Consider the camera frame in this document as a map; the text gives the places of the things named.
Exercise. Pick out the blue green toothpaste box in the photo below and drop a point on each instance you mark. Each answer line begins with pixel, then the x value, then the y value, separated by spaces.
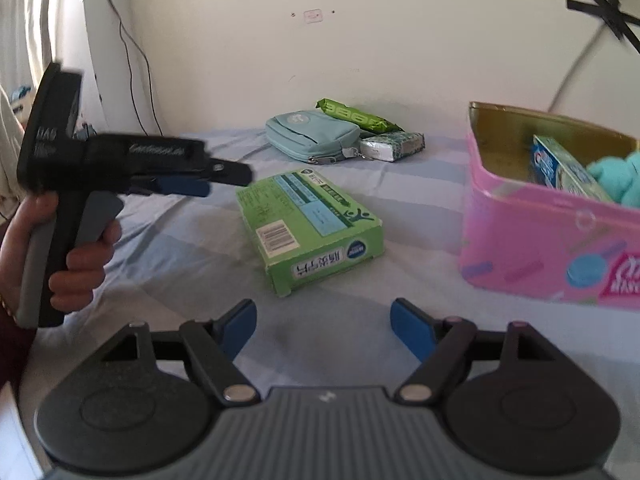
pixel 555 160

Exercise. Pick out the dark red clothing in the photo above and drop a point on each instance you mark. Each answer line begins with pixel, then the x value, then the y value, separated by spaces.
pixel 10 350

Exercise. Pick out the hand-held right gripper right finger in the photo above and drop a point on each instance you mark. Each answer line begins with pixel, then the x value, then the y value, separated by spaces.
pixel 412 327

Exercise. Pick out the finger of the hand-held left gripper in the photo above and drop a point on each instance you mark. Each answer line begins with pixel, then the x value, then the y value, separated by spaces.
pixel 192 189
pixel 230 172

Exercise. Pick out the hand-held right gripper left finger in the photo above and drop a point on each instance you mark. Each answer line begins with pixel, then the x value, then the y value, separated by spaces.
pixel 240 327

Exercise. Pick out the person's left hand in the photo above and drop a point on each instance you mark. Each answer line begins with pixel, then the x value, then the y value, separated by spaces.
pixel 80 265

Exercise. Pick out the black tape cross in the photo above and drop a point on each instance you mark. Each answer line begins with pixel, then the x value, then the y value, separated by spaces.
pixel 595 6

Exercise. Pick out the pink biscuit tin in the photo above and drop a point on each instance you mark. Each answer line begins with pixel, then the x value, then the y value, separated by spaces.
pixel 525 250

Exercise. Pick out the pale curtain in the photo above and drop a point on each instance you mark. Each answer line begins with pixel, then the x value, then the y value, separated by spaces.
pixel 30 20

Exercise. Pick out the teal plush bear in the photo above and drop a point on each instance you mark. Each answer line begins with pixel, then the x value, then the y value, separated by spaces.
pixel 620 180

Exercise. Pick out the teal zip pouch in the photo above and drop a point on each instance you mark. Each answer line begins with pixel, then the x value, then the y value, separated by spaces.
pixel 310 132

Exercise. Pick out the green patterned tissue packet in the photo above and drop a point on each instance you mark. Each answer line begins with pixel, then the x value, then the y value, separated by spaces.
pixel 392 146

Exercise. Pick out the green medicine box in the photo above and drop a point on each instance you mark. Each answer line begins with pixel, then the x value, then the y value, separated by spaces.
pixel 300 210

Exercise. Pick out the striped bed sheet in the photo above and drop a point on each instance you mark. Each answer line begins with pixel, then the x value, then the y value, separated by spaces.
pixel 175 260

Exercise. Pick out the green snack packet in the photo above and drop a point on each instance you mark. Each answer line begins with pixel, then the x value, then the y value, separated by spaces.
pixel 355 116

